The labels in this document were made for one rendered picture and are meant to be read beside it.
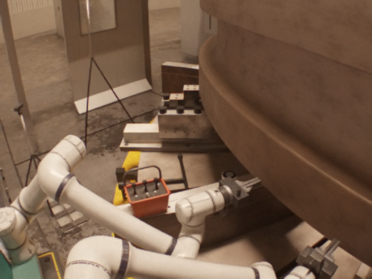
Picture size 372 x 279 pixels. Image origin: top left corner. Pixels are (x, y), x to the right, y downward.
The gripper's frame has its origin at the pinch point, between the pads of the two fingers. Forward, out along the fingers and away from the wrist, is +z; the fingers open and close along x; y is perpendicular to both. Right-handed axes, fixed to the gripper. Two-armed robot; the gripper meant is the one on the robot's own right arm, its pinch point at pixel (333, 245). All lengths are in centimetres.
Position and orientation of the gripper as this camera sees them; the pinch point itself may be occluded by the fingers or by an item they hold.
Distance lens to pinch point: 103.9
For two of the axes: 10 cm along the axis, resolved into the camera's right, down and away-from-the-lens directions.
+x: 6.1, 4.0, -6.8
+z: 7.9, -3.3, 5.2
